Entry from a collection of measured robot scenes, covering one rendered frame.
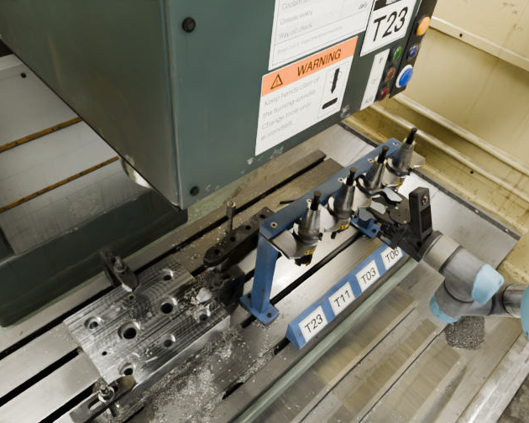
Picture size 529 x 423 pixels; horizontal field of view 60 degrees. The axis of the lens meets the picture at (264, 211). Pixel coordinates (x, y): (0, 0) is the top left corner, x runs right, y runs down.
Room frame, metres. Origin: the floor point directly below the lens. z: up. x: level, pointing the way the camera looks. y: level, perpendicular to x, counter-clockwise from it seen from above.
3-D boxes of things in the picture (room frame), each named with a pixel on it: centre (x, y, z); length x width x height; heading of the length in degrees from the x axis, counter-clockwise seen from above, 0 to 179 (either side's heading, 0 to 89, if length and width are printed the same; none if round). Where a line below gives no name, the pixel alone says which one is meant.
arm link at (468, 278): (0.60, -0.45, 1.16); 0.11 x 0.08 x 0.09; 49
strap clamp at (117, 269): (0.61, 0.33, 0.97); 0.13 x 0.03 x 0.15; 49
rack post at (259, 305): (0.61, -0.02, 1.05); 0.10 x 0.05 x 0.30; 49
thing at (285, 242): (0.58, -0.06, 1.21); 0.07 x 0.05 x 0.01; 49
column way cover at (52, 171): (0.85, 0.50, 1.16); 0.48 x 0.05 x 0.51; 139
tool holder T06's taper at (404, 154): (0.87, -0.31, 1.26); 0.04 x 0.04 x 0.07
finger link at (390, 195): (0.80, -0.28, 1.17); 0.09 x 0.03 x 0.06; 35
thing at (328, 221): (0.66, -0.13, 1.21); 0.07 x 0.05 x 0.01; 49
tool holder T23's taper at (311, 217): (0.62, -0.10, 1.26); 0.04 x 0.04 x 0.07
